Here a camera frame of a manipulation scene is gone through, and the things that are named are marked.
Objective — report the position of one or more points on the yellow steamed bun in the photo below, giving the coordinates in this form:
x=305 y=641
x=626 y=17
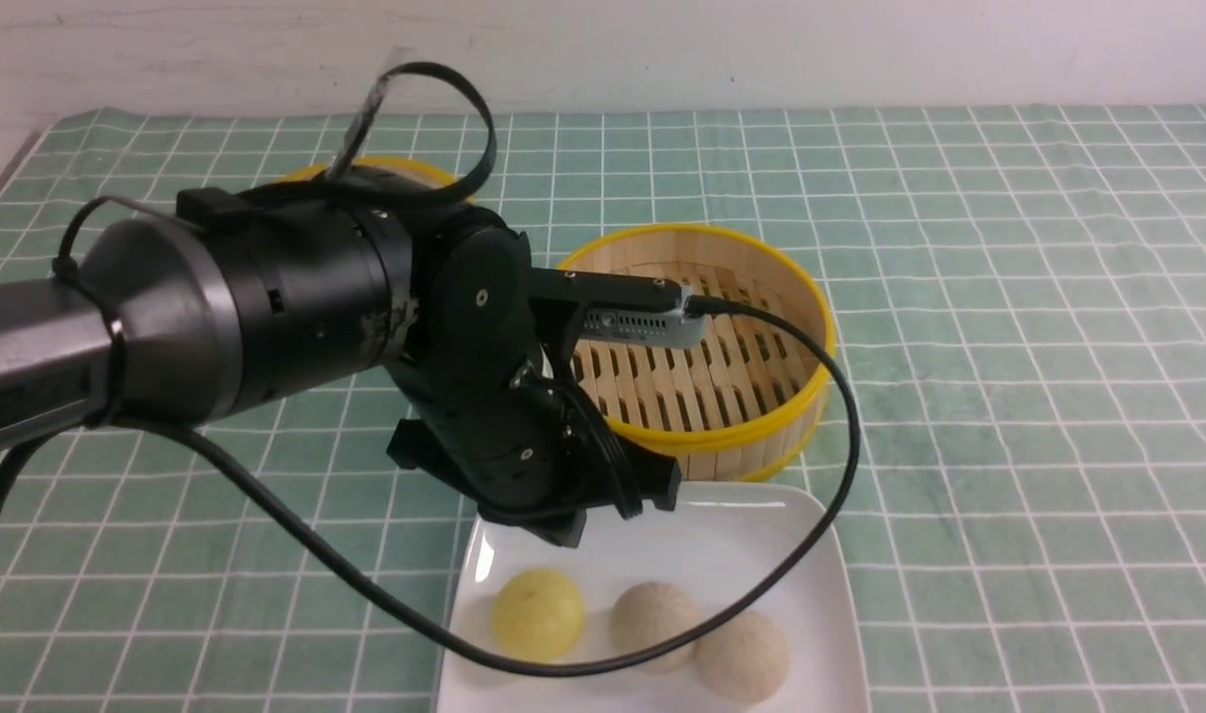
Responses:
x=538 y=616

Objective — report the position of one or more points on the yellow bamboo steamer basket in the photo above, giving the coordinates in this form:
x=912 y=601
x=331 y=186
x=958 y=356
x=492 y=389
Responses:
x=744 y=402

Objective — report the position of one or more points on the white steamed bun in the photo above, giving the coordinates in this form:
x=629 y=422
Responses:
x=747 y=660

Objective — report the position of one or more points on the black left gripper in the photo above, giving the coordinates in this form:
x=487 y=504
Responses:
x=498 y=416

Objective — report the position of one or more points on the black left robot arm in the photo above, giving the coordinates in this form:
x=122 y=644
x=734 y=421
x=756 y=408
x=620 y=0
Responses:
x=172 y=322

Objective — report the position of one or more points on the green checkered tablecloth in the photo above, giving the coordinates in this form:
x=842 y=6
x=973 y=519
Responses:
x=1020 y=294

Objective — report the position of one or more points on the white square plate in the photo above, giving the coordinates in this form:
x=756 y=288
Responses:
x=720 y=540

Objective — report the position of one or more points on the beige steamed bun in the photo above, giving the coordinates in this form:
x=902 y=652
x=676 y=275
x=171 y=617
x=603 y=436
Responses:
x=650 y=613

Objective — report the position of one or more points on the yellow bamboo steamer lid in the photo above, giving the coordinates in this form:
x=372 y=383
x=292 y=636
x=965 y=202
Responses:
x=385 y=168

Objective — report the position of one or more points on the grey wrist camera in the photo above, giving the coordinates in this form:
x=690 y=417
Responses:
x=633 y=317

